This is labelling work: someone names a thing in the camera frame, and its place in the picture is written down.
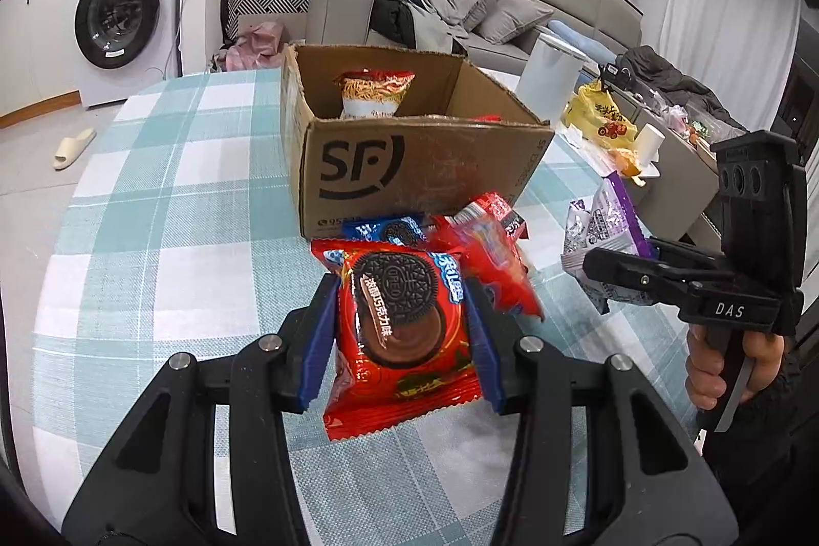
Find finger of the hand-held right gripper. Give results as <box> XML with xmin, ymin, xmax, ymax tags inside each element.
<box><xmin>584</xmin><ymin>244</ymin><xmax>696</xmax><ymax>305</ymax></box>
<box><xmin>648</xmin><ymin>236</ymin><xmax>725</xmax><ymax>276</ymax></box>

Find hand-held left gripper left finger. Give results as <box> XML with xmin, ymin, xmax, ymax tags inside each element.
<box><xmin>60</xmin><ymin>273</ymin><xmax>340</xmax><ymax>546</ymax></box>

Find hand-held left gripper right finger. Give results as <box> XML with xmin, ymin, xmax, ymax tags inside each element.
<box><xmin>465</xmin><ymin>276</ymin><xmax>737</xmax><ymax>546</ymax></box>

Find purple candy packet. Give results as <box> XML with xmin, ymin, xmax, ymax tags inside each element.
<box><xmin>562</xmin><ymin>171</ymin><xmax>654</xmax><ymax>317</ymax></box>

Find red cookie packet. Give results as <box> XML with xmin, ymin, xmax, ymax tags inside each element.
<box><xmin>311</xmin><ymin>239</ymin><xmax>483</xmax><ymax>443</ymax></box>

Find red cone snack packet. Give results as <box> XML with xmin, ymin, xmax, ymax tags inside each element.
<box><xmin>427</xmin><ymin>191</ymin><xmax>545</xmax><ymax>323</ymax></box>

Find blue cookie packet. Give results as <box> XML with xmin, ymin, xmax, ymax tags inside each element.
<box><xmin>342</xmin><ymin>213</ymin><xmax>431</xmax><ymax>248</ymax></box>

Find brown cardboard box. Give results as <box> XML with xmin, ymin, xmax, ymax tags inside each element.
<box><xmin>279</xmin><ymin>42</ymin><xmax>556</xmax><ymax>240</ymax></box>

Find white red noodle packet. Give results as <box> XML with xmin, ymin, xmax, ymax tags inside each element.
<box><xmin>331</xmin><ymin>69</ymin><xmax>417</xmax><ymax>120</ymax></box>

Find person's right forearm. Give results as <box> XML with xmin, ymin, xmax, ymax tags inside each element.
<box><xmin>697</xmin><ymin>347</ymin><xmax>819</xmax><ymax>546</ymax></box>

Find person's right hand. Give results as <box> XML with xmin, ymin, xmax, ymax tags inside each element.
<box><xmin>684</xmin><ymin>327</ymin><xmax>788</xmax><ymax>411</ymax></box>

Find white paper cup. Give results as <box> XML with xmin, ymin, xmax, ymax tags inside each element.
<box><xmin>633</xmin><ymin>124</ymin><xmax>666</xmax><ymax>167</ymax></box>

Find checked teal tablecloth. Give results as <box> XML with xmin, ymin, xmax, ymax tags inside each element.
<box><xmin>32</xmin><ymin>66</ymin><xmax>705</xmax><ymax>546</ymax></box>

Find yellow plastic bag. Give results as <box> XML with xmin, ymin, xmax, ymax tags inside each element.
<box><xmin>562</xmin><ymin>80</ymin><xmax>639</xmax><ymax>149</ymax></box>

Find dark clothes pile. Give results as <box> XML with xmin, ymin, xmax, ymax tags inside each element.
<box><xmin>617</xmin><ymin>46</ymin><xmax>746</xmax><ymax>131</ymax></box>

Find white lidded bin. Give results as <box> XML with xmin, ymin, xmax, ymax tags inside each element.
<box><xmin>515</xmin><ymin>31</ymin><xmax>586</xmax><ymax>121</ymax></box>

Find white curtain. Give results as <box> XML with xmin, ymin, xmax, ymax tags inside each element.
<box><xmin>665</xmin><ymin>0</ymin><xmax>801</xmax><ymax>93</ymax></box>

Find light blue pillow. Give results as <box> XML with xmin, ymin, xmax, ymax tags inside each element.
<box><xmin>550</xmin><ymin>20</ymin><xmax>618</xmax><ymax>67</ymax></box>

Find pink bag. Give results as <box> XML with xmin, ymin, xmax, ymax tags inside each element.
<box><xmin>214</xmin><ymin>23</ymin><xmax>286</xmax><ymax>72</ymax></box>

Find beige slipper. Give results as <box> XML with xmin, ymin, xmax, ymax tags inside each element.
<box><xmin>53</xmin><ymin>129</ymin><xmax>97</xmax><ymax>171</ymax></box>

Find grey garment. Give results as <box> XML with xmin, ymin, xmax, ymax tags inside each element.
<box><xmin>409</xmin><ymin>0</ymin><xmax>476</xmax><ymax>54</ymax></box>

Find grey sofa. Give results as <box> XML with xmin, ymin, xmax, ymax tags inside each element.
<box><xmin>306</xmin><ymin>0</ymin><xmax>644</xmax><ymax>80</ymax></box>

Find dark jacket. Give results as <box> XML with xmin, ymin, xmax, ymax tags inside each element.
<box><xmin>370</xmin><ymin>0</ymin><xmax>420</xmax><ymax>51</ymax></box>

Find black white patterned basket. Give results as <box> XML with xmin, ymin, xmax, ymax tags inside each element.
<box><xmin>219</xmin><ymin>0</ymin><xmax>311</xmax><ymax>51</ymax></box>

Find white washing machine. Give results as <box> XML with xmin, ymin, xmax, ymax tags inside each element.
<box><xmin>67</xmin><ymin>0</ymin><xmax>186</xmax><ymax>108</ymax></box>

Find white lower cabinets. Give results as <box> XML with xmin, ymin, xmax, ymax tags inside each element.
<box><xmin>0</xmin><ymin>0</ymin><xmax>84</xmax><ymax>120</ymax></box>

